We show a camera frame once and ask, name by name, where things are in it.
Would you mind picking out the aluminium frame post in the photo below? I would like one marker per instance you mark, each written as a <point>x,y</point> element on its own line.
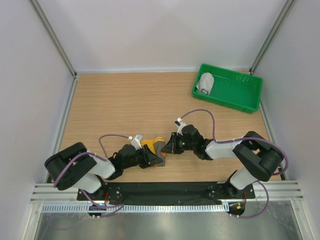
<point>280,19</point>
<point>52,35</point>

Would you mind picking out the grey orange towel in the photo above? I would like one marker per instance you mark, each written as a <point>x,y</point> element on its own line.
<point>156,145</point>

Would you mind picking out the right aluminium frame post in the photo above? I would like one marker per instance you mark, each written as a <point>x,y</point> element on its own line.
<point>280,19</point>

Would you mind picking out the green plastic tray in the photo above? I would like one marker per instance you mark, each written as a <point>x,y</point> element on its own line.
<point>231,89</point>

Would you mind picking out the white slotted cable duct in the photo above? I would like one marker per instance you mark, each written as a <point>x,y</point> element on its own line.
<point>87,208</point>

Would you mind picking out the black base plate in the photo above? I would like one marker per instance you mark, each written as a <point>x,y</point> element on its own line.
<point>170,193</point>

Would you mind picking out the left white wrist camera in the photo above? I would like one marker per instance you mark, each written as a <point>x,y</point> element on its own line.
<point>135,141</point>

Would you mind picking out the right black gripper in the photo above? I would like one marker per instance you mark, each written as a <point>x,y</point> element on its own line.
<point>172,147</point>

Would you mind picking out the left aluminium frame post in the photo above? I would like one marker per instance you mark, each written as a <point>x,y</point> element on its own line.
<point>52,35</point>

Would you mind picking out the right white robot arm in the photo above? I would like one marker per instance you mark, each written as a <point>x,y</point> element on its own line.
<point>259,157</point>

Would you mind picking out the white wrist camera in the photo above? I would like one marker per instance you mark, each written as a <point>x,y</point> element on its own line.
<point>135,141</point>
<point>180,125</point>

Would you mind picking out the grey panda towel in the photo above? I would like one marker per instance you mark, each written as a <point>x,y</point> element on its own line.
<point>205,83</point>

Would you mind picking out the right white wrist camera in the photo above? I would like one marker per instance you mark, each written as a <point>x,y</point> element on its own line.
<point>180,125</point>

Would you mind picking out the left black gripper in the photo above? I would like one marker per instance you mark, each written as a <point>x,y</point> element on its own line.
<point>149,158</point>

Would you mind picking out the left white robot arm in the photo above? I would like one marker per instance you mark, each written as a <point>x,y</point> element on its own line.
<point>77,167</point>

